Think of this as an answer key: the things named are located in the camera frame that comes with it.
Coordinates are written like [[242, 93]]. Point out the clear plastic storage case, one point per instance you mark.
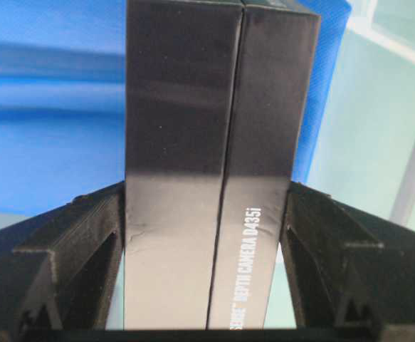
[[358, 141]]

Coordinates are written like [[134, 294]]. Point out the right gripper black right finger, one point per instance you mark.
[[347, 268]]

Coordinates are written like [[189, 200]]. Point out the black camera box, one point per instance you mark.
[[215, 95]]

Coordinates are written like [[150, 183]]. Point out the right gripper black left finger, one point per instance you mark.
[[58, 269]]

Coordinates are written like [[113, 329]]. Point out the blue cloth liner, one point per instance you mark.
[[62, 101]]

